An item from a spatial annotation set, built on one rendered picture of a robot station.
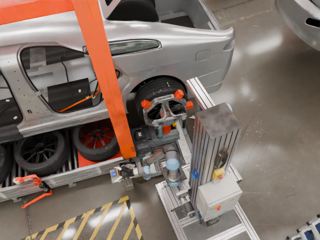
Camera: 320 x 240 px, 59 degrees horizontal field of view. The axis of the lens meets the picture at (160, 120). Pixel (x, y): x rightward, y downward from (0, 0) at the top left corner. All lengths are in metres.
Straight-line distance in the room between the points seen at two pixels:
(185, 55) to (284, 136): 2.15
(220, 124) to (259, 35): 4.21
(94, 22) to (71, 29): 0.98
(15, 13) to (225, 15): 4.99
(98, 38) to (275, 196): 3.04
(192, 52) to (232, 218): 2.01
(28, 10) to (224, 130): 1.49
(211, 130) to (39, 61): 3.29
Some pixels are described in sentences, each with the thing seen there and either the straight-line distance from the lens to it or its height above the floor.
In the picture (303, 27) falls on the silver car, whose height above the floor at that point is 1.02.
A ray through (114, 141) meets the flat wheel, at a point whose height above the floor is 0.50.
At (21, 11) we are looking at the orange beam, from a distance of 2.09.
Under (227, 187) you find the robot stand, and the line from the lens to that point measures 2.71.
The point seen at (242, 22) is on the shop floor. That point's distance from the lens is 6.37.
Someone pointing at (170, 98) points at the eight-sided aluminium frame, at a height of 1.12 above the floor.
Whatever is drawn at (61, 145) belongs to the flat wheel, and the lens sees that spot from 3.99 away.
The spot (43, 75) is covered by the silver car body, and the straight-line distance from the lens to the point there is 4.26.
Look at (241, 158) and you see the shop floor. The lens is 4.28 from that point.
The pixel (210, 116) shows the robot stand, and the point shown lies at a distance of 2.08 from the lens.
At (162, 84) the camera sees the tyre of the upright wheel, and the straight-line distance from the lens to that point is 3.42.
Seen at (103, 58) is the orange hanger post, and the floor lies 2.20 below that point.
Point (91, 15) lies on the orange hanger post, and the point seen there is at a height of 2.57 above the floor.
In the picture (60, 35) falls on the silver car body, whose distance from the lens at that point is 3.05.
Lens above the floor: 3.72
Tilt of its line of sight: 55 degrees down
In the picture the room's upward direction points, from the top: 5 degrees counter-clockwise
